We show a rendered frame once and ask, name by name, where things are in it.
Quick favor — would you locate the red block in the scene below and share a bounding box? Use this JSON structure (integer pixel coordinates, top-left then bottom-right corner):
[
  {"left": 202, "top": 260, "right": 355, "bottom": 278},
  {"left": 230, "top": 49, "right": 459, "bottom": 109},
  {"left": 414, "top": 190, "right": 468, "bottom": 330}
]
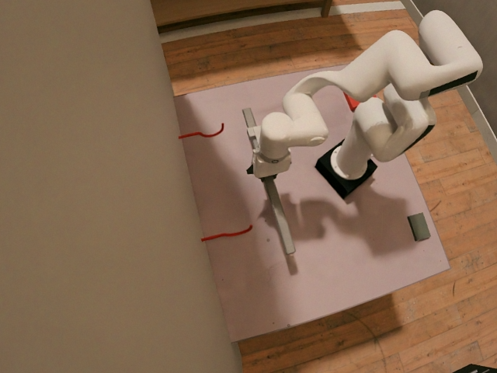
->
[{"left": 344, "top": 93, "right": 360, "bottom": 110}]

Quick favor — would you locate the brown wall panel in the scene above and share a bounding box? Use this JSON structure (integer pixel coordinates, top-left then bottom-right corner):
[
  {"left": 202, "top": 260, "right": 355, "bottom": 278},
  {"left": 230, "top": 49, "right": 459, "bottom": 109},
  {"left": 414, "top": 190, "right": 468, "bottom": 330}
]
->
[{"left": 0, "top": 0, "right": 242, "bottom": 373}]

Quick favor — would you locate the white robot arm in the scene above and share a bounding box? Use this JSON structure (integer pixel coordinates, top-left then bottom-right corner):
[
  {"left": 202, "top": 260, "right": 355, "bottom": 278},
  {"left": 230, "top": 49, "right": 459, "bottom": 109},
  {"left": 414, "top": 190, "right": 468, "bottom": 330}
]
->
[{"left": 247, "top": 10, "right": 482, "bottom": 180}]

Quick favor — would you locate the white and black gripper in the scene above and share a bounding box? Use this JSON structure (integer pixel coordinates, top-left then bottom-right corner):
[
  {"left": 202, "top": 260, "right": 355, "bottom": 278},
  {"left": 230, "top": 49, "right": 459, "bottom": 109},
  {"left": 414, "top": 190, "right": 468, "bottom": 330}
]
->
[{"left": 246, "top": 149, "right": 292, "bottom": 182}]

